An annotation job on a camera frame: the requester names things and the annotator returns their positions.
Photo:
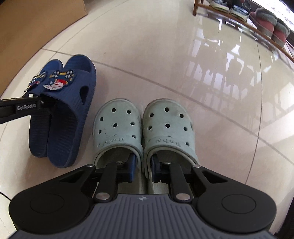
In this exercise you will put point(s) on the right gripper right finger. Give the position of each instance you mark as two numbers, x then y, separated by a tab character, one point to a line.
171	174

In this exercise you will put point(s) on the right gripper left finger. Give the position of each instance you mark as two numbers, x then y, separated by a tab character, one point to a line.
112	175

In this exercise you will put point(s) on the blue cartoon slipper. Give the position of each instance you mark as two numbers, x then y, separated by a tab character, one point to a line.
68	94
40	121

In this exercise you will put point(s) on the mint green clog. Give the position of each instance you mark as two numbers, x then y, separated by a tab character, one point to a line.
117	133
168	133

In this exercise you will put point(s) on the black Balala sport sandal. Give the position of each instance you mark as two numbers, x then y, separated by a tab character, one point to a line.
240	9

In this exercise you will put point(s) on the brown cardboard box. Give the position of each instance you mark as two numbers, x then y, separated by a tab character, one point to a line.
26	26

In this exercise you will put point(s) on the brown wooden shoe rack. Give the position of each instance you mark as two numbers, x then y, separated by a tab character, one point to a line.
200	4

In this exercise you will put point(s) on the left pink furry boot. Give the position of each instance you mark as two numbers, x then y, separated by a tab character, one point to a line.
264	20

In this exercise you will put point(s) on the pink furry boot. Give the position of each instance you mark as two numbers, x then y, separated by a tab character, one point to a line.
264	20
280	33

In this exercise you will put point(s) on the right pink furry boot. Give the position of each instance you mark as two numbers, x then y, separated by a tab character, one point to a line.
280	33

